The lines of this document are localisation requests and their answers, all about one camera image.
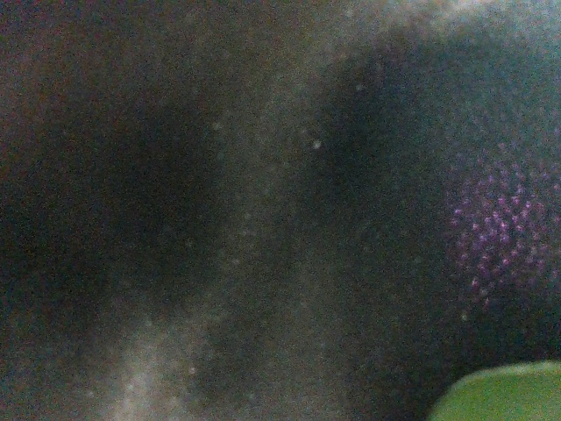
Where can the green toy bell pepper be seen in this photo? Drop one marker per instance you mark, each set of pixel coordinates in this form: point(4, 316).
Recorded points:
point(528, 391)

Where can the black frying pan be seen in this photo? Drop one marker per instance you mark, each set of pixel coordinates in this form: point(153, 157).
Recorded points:
point(274, 210)

